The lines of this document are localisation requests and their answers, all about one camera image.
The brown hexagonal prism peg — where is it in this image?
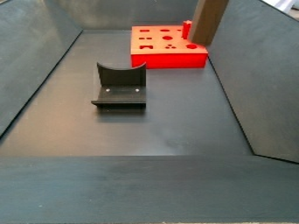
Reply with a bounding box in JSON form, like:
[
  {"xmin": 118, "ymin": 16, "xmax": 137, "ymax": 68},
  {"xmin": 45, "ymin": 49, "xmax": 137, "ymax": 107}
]
[{"xmin": 189, "ymin": 0, "xmax": 230, "ymax": 46}]

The red shape-sorting board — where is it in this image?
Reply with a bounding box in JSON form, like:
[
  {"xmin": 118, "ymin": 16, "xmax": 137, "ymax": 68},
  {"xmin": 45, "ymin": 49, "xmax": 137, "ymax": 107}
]
[{"xmin": 131, "ymin": 25, "xmax": 209, "ymax": 69}]

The red star-shaped peg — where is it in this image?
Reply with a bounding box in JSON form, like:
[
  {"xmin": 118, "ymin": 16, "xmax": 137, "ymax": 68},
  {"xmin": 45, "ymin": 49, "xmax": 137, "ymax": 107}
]
[{"xmin": 182, "ymin": 20, "xmax": 193, "ymax": 39}]

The black curved holder bracket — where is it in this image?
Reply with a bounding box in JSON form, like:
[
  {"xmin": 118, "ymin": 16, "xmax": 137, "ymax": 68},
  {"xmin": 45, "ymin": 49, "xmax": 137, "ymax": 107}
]
[{"xmin": 91, "ymin": 64, "xmax": 146, "ymax": 107}]

